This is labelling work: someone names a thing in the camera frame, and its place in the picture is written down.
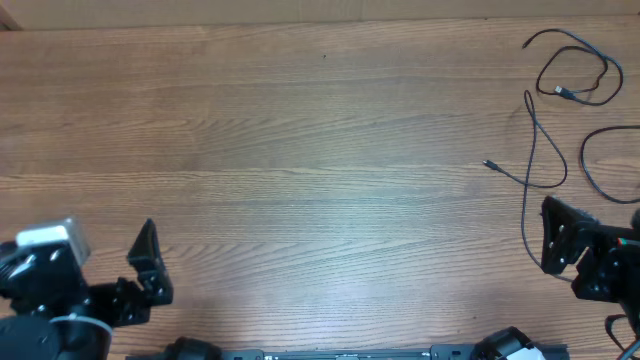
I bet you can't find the black thin charging cable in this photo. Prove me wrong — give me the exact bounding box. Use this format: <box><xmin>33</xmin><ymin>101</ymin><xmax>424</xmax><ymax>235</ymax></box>
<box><xmin>481</xmin><ymin>89</ymin><xmax>576</xmax><ymax>284</ymax></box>

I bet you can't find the black USB-A cable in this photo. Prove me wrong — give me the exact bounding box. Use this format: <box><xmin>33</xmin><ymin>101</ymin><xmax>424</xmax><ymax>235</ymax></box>
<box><xmin>521</xmin><ymin>27</ymin><xmax>625</xmax><ymax>107</ymax></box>

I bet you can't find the black short cable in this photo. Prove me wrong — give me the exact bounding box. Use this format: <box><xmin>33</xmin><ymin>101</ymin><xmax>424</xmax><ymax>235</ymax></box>
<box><xmin>578</xmin><ymin>124</ymin><xmax>640</xmax><ymax>205</ymax></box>

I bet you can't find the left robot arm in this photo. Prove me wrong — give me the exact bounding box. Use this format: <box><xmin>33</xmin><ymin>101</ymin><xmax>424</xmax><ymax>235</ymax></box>
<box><xmin>1</xmin><ymin>217</ymin><xmax>174</xmax><ymax>359</ymax></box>

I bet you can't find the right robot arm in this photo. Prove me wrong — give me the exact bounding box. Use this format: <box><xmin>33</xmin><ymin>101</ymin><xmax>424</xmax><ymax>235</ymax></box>
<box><xmin>469</xmin><ymin>196</ymin><xmax>639</xmax><ymax>360</ymax></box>

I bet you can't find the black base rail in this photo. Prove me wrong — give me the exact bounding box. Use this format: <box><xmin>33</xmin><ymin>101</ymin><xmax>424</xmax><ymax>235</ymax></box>
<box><xmin>124</xmin><ymin>326</ymin><xmax>571</xmax><ymax>360</ymax></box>

